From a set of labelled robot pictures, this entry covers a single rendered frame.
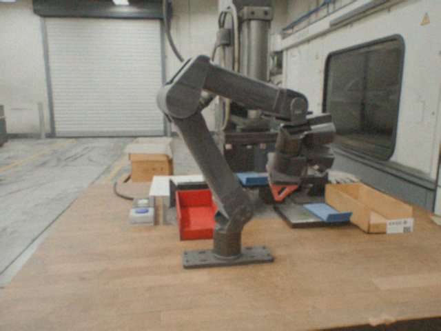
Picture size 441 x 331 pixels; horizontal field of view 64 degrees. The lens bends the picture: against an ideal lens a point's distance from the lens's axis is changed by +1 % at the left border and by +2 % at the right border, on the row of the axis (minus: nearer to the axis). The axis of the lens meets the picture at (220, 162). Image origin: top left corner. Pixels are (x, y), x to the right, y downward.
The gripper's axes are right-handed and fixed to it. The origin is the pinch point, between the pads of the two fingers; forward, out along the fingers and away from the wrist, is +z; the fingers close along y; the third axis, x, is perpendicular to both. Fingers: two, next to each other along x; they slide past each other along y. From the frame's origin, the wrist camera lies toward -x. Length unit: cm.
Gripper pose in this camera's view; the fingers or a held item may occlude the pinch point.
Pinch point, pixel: (277, 192)
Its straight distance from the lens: 91.7
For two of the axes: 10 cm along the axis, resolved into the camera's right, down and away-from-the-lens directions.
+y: -0.2, -6.5, 7.6
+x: -10.0, -0.3, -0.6
